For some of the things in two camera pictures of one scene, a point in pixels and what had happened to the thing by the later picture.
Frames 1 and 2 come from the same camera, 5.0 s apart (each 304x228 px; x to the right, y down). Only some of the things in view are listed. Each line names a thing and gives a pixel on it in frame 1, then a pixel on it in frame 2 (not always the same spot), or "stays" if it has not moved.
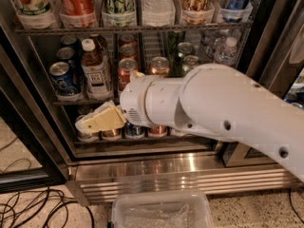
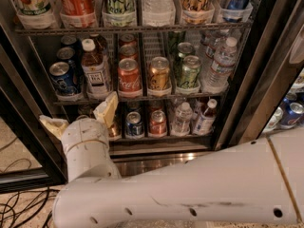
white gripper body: [133, 99] to [83, 131]
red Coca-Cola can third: [127, 38] stays
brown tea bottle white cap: [96, 69] stays
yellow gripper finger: [138, 74] to [54, 124]
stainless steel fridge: [65, 48] stays
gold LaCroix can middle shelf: [160, 66] stays
